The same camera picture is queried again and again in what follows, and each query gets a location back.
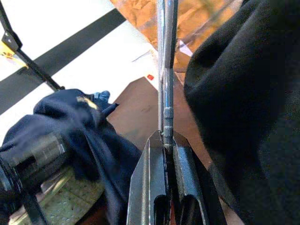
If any brown flat board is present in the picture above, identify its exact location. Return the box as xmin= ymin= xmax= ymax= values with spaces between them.
xmin=106 ymin=76 xmax=211 ymax=160

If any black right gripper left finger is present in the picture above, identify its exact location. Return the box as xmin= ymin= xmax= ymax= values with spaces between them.
xmin=126 ymin=130 xmax=170 ymax=225

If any grey metal clothes hanger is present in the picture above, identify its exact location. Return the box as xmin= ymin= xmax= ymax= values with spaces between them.
xmin=156 ymin=0 xmax=179 ymax=150

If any black light stand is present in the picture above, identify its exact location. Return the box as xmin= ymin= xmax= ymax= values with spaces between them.
xmin=0 ymin=0 xmax=66 ymax=92

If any dark navy garment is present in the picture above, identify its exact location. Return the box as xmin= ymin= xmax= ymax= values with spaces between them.
xmin=0 ymin=0 xmax=300 ymax=225

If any orange crumpled sheet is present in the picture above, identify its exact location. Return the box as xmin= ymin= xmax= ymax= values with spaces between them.
xmin=109 ymin=0 xmax=243 ymax=73

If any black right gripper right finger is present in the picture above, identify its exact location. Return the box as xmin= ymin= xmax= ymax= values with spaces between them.
xmin=169 ymin=130 xmax=210 ymax=225

